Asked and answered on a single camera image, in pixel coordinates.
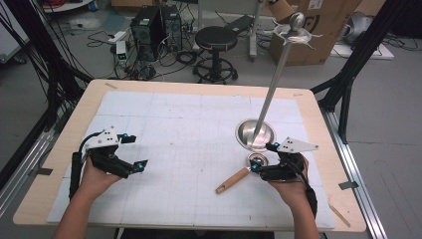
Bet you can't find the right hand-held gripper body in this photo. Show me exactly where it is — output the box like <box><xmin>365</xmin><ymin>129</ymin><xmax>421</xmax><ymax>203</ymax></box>
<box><xmin>260</xmin><ymin>136</ymin><xmax>319</xmax><ymax>182</ymax></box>

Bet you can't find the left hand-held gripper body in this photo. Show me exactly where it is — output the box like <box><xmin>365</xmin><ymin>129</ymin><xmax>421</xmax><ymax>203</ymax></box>
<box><xmin>78</xmin><ymin>125</ymin><xmax>134</xmax><ymax>179</ymax></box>

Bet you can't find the metal ladle with wooden handle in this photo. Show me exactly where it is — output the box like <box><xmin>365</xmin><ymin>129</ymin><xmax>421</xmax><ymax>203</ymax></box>
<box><xmin>215</xmin><ymin>152</ymin><xmax>270</xmax><ymax>195</ymax></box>

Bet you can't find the metal utensil rack stand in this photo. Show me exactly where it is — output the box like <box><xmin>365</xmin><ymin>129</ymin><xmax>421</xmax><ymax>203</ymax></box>
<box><xmin>235</xmin><ymin>11</ymin><xmax>323</xmax><ymax>151</ymax></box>

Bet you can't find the person's right hand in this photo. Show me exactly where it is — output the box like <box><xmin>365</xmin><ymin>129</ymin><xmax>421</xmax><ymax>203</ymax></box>
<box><xmin>267</xmin><ymin>155</ymin><xmax>312</xmax><ymax>204</ymax></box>

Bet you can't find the person's left hand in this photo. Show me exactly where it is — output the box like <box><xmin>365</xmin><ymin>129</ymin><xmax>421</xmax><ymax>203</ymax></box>
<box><xmin>77</xmin><ymin>157</ymin><xmax>122</xmax><ymax>199</ymax></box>

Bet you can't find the white grid mat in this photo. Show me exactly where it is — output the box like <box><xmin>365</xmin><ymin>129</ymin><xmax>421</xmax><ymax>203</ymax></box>
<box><xmin>46</xmin><ymin>91</ymin><xmax>336</xmax><ymax>231</ymax></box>

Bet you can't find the black tape piece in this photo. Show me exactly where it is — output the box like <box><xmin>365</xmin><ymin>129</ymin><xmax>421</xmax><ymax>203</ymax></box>
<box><xmin>337</xmin><ymin>180</ymin><xmax>360</xmax><ymax>191</ymax></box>
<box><xmin>28</xmin><ymin>167</ymin><xmax>54</xmax><ymax>177</ymax></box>

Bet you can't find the small white power supply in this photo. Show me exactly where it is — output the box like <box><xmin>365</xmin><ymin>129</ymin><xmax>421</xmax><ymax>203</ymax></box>
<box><xmin>115</xmin><ymin>40</ymin><xmax>129</xmax><ymax>68</ymax></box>

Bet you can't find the white power strip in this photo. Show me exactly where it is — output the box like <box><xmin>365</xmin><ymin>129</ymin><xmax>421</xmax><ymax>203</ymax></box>
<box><xmin>106</xmin><ymin>30</ymin><xmax>129</xmax><ymax>45</ymax></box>

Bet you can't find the large black computer tower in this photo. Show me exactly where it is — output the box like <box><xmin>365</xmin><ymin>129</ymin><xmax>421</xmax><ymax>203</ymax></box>
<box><xmin>129</xmin><ymin>5</ymin><xmax>167</xmax><ymax>63</ymax></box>

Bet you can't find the slim black computer tower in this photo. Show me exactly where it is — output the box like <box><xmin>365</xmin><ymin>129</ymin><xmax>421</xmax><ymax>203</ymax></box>
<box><xmin>161</xmin><ymin>4</ymin><xmax>184</xmax><ymax>53</ymax></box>

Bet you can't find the brown cardboard box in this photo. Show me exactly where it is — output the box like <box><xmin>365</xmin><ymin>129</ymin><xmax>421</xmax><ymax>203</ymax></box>
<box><xmin>269</xmin><ymin>0</ymin><xmax>363</xmax><ymax>67</ymax></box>

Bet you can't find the black round stool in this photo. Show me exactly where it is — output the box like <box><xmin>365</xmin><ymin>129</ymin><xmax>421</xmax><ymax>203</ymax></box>
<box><xmin>192</xmin><ymin>25</ymin><xmax>240</xmax><ymax>85</ymax></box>

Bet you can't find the black flat laptop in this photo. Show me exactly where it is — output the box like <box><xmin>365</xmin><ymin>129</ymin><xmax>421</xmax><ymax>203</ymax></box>
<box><xmin>224</xmin><ymin>14</ymin><xmax>256</xmax><ymax>35</ymax></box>

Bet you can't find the white flat board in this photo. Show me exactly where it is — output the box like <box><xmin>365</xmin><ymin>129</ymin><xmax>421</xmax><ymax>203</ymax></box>
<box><xmin>330</xmin><ymin>42</ymin><xmax>395</xmax><ymax>61</ymax></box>

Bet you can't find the silver grey bag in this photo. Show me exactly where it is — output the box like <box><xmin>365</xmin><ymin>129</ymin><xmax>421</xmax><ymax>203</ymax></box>
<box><xmin>340</xmin><ymin>11</ymin><xmax>375</xmax><ymax>46</ymax></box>

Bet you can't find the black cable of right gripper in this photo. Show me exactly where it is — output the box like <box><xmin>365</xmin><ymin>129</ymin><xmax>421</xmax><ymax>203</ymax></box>
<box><xmin>290</xmin><ymin>157</ymin><xmax>318</xmax><ymax>217</ymax></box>

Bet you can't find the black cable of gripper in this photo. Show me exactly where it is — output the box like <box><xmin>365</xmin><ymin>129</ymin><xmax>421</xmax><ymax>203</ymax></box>
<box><xmin>290</xmin><ymin>157</ymin><xmax>318</xmax><ymax>217</ymax></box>
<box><xmin>68</xmin><ymin>130</ymin><xmax>103</xmax><ymax>201</ymax></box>

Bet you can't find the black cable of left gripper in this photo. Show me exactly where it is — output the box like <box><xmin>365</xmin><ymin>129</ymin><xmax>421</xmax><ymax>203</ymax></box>
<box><xmin>68</xmin><ymin>130</ymin><xmax>103</xmax><ymax>201</ymax></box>

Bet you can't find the aluminium rail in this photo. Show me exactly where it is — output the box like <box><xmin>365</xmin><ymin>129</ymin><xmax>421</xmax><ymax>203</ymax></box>
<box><xmin>0</xmin><ymin>128</ymin><xmax>57</xmax><ymax>218</ymax></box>
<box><xmin>318</xmin><ymin>109</ymin><xmax>388</xmax><ymax>239</ymax></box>

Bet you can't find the black metal frame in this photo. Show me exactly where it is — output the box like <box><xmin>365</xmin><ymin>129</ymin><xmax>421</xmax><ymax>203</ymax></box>
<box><xmin>311</xmin><ymin>0</ymin><xmax>413</xmax><ymax>144</ymax></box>
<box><xmin>0</xmin><ymin>0</ymin><xmax>95</xmax><ymax>190</ymax></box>

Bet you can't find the coiled black cable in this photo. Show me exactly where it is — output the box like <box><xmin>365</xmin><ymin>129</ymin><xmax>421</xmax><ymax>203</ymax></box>
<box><xmin>175</xmin><ymin>49</ymin><xmax>199</xmax><ymax>66</ymax></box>

